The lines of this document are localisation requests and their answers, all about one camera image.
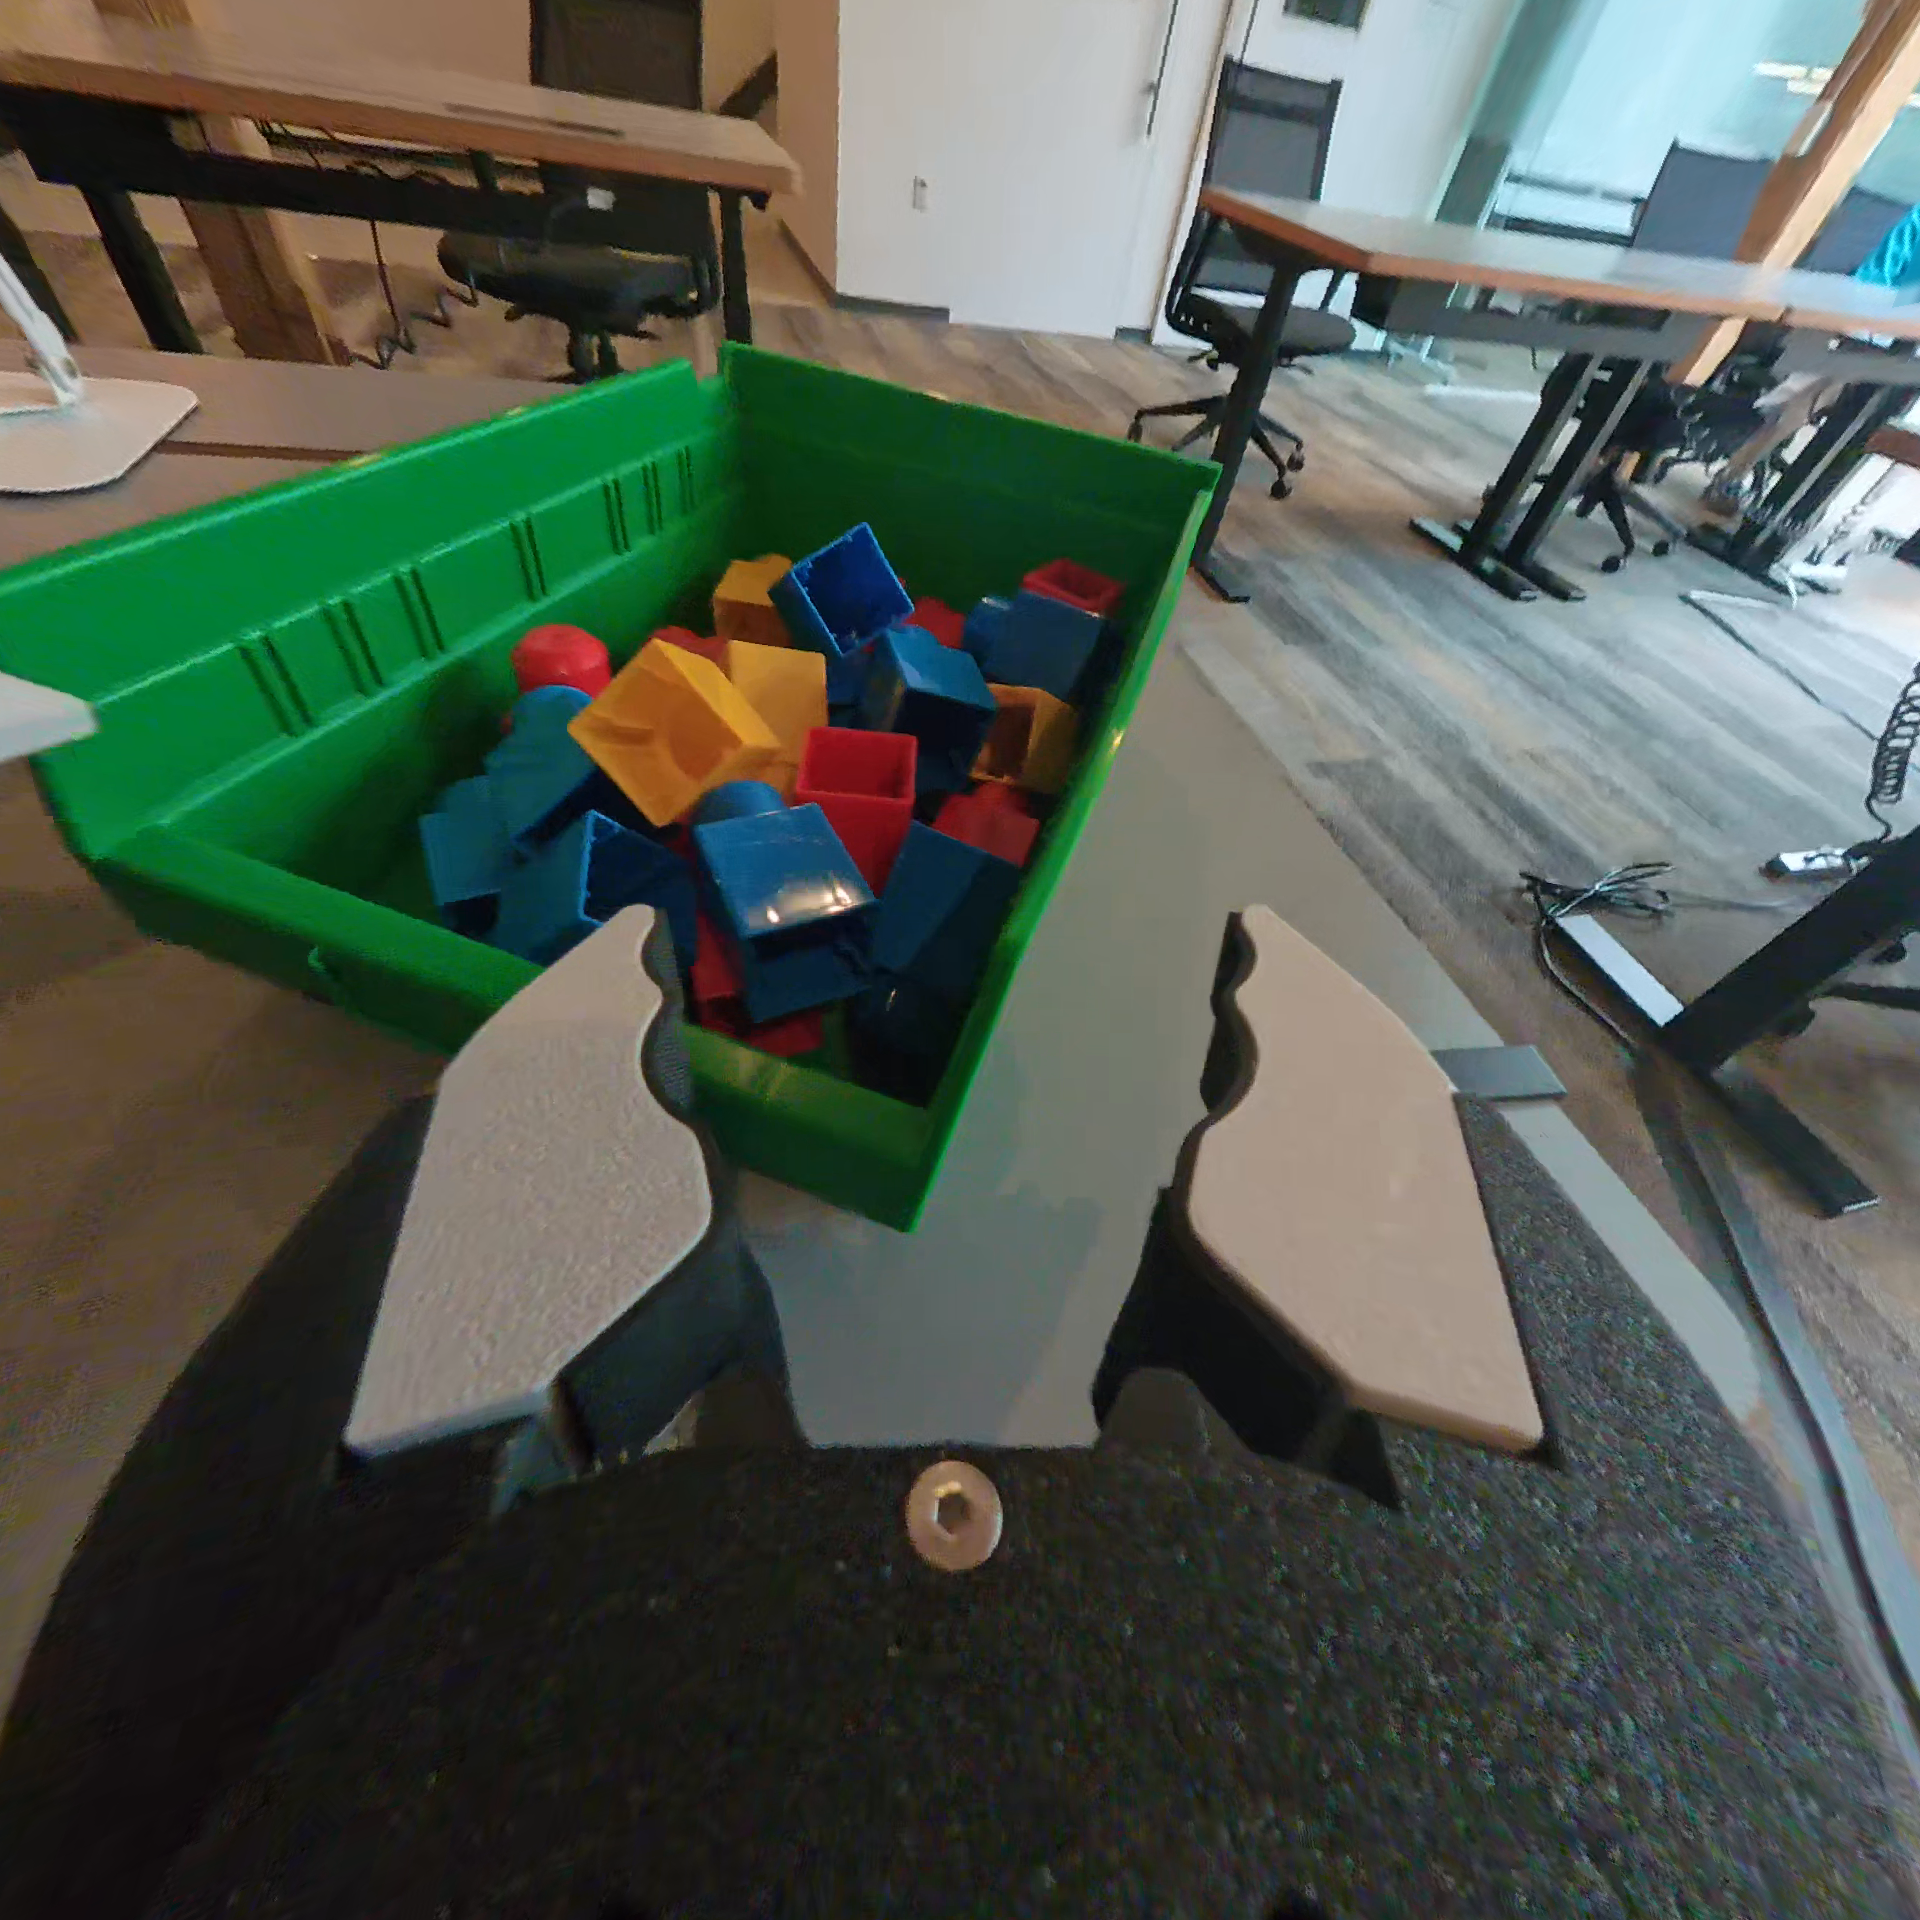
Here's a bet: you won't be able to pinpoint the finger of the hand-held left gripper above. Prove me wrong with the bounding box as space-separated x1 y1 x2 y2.
0 670 100 769

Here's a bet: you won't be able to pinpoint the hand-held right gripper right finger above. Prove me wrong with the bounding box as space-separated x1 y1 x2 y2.
1167 901 1545 1453

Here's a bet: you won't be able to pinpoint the black desk leg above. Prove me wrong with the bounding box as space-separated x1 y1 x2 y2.
1646 825 1920 1220

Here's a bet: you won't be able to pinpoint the black coiled cable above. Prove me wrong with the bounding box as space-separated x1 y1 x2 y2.
1855 655 1920 849

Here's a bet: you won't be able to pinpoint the wooden desk black legs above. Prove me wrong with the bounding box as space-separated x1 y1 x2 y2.
0 45 803 363
1192 187 1793 605

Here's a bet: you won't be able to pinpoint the pile of coloured toy blocks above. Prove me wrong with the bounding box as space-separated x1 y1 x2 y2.
415 524 1122 1103

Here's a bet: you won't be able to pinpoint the grey power strip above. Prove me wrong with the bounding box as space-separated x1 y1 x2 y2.
1553 909 1683 1029

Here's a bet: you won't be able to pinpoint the green plastic bin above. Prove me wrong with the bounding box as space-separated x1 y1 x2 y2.
0 342 1223 1238

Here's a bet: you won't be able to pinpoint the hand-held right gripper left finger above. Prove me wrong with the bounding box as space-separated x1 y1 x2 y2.
343 901 720 1463

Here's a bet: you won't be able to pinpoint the black office chair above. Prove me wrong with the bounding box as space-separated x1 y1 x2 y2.
1575 363 1797 576
1132 59 1355 501
1631 137 1780 256
438 0 724 382

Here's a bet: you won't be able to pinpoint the long wooden desk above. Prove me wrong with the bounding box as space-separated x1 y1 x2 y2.
1690 293 1920 599

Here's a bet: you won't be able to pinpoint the black cable bundle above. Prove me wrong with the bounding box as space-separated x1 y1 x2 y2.
1524 861 1678 919

